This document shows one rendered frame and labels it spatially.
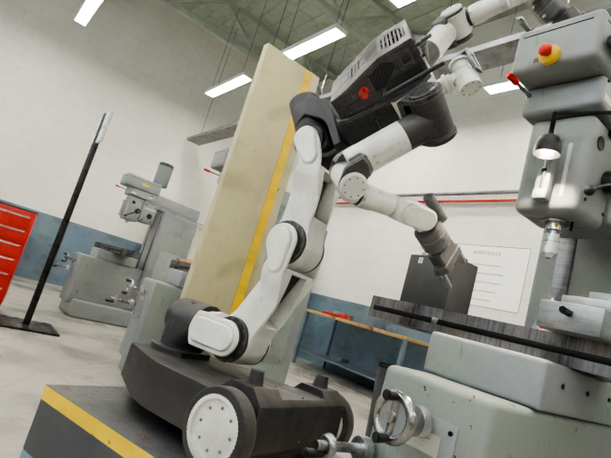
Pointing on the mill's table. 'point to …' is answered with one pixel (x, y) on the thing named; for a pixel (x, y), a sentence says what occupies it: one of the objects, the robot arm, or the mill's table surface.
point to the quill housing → (569, 174)
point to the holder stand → (449, 296)
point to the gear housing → (569, 100)
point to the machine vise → (585, 328)
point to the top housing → (585, 31)
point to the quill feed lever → (600, 185)
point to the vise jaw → (586, 302)
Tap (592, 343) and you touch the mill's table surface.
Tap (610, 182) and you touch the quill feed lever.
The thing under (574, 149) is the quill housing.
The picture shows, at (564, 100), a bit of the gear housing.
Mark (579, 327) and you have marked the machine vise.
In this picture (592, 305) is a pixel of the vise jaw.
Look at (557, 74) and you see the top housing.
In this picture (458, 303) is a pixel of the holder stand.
